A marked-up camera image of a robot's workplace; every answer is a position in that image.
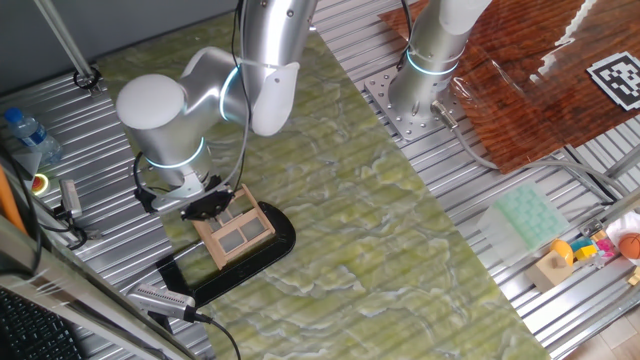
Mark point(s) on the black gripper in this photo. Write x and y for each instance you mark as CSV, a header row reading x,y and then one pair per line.
x,y
210,200

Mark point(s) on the white plastic bag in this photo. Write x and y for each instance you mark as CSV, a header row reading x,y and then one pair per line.
x,y
625,222

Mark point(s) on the translucent green plastic tray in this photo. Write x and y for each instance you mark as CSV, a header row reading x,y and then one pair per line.
x,y
525,220

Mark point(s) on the silver camera pole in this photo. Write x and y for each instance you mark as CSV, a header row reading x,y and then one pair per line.
x,y
62,40

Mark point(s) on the orange pole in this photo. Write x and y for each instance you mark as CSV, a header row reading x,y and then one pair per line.
x,y
10,205

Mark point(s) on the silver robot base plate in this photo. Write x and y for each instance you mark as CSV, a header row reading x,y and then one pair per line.
x,y
400,125

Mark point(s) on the tan wooden block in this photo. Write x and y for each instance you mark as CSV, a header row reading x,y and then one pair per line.
x,y
547,272

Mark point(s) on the small tan toy block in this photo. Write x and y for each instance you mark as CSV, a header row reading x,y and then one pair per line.
x,y
598,235

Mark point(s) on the small silver camera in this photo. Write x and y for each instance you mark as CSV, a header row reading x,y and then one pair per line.
x,y
70,197

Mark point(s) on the black keyboard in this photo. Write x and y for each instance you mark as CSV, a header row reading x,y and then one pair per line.
x,y
30,330

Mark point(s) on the teal toy block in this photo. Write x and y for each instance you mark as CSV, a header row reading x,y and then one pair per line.
x,y
582,244

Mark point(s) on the clear water bottle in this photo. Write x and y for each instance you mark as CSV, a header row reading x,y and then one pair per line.
x,y
35,137

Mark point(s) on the orange toy egg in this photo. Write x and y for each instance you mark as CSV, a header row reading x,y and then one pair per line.
x,y
564,250

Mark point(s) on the red emergency stop button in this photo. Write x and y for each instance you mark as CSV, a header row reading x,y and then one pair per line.
x,y
40,184

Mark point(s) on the wooden miniature window frame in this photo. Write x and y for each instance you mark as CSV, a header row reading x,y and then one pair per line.
x,y
231,243

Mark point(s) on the wooden sliding window sash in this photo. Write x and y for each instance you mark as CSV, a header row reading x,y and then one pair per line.
x,y
227,222

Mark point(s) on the aluminium frame beam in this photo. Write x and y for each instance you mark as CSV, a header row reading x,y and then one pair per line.
x,y
625,165

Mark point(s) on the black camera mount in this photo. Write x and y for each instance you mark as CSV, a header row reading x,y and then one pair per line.
x,y
75,232

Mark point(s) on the large silver camera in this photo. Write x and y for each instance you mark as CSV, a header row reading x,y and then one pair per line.
x,y
160,301

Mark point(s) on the green marble pattern mat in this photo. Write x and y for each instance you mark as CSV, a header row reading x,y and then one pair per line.
x,y
375,250

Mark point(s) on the brown wood grain mat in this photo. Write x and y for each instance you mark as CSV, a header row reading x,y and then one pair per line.
x,y
500,100

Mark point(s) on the silver desk frame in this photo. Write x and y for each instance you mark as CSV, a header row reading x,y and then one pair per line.
x,y
90,305

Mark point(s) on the yellow toy block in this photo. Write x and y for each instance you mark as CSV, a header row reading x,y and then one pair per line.
x,y
586,254

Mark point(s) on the black white fiducial marker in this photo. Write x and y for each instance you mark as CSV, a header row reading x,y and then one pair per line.
x,y
617,80

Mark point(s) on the pink toy block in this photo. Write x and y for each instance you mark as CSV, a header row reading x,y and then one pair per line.
x,y
606,247

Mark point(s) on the black metal C-clamp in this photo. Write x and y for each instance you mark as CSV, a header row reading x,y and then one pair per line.
x,y
270,250

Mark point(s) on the orange toy basketball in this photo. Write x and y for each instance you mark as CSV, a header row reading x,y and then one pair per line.
x,y
631,246

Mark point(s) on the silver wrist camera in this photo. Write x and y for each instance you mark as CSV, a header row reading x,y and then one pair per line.
x,y
170,202

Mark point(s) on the yellow wooden toy piece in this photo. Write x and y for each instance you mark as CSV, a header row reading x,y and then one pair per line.
x,y
635,276

